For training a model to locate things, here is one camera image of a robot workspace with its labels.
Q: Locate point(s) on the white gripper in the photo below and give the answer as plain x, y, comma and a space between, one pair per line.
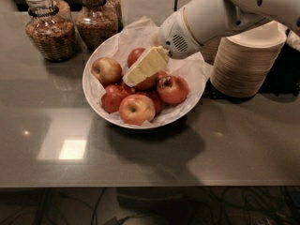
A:
173, 34

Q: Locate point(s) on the red apple with sticker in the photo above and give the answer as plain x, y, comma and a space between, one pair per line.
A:
148, 83

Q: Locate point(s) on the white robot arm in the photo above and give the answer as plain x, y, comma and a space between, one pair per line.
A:
198, 22

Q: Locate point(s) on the red apple back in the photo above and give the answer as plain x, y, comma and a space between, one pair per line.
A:
134, 55

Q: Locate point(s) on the white bowl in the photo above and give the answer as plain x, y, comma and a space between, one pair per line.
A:
93, 92

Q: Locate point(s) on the small red apple middle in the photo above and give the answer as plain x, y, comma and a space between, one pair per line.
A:
131, 90

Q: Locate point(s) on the yellow-red apple left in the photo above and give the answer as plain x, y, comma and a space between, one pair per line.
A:
107, 71

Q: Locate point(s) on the yellow-red apple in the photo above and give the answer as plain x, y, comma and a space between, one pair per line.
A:
107, 71
136, 109

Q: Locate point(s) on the red apple right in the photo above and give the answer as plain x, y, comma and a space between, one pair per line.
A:
172, 89

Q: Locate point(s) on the red apple under front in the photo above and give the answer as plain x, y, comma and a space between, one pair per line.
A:
156, 99

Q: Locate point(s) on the yellow-red apple front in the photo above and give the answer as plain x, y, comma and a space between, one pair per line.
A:
136, 109

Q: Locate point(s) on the dark red apple front-left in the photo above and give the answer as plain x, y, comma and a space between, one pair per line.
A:
113, 97

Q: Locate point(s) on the paper bowl stack back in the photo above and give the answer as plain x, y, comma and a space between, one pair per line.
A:
210, 49

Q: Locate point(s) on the paper bowl stack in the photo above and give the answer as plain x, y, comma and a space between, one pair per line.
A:
210, 49
243, 61

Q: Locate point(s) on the paper bowl stack front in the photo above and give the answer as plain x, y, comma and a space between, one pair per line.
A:
243, 61

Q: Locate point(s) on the glass granola jar right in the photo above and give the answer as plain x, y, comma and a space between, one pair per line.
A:
96, 22

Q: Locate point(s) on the glass granola jar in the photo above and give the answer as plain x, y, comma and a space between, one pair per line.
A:
96, 22
51, 30

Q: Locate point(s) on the white box left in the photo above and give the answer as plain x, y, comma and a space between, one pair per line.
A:
157, 10

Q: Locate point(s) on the glass granola jar left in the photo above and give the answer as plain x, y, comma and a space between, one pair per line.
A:
51, 30

